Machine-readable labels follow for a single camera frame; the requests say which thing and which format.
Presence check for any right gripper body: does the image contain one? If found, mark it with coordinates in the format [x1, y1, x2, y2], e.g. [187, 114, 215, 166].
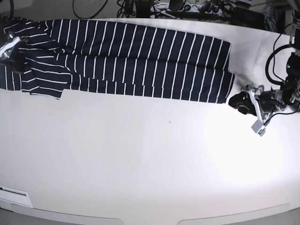
[0, 32, 28, 60]

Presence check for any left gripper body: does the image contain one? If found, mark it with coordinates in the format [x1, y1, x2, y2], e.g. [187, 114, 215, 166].
[241, 84, 285, 124]

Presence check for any navy white striped T-shirt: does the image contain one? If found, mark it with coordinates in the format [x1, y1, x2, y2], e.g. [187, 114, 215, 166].
[0, 17, 235, 104]

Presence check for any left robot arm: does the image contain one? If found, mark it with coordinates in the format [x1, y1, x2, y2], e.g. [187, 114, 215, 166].
[229, 0, 300, 126]

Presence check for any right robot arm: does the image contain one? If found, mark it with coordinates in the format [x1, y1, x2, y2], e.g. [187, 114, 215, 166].
[0, 17, 28, 74]

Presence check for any black box on right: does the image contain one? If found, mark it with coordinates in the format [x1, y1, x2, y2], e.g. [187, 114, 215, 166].
[231, 7, 286, 33]

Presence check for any white power strip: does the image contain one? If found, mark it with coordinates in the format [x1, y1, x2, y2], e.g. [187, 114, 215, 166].
[156, 3, 221, 15]

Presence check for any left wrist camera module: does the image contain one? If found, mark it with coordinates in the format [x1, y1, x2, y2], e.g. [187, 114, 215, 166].
[251, 120, 266, 137]

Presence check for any black cable loop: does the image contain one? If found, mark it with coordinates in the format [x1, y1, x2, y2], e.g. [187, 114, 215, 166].
[72, 0, 108, 20]

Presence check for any black post behind table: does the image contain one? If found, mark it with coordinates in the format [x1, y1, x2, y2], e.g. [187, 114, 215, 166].
[134, 0, 152, 18]

